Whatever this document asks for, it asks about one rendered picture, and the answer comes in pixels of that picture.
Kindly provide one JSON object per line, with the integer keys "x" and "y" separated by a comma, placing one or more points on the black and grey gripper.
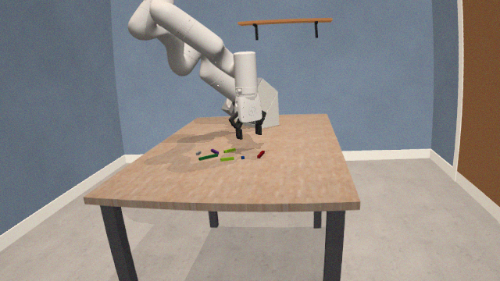
{"x": 248, "y": 109}

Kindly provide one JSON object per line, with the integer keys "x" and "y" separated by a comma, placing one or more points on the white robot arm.
{"x": 183, "y": 54}

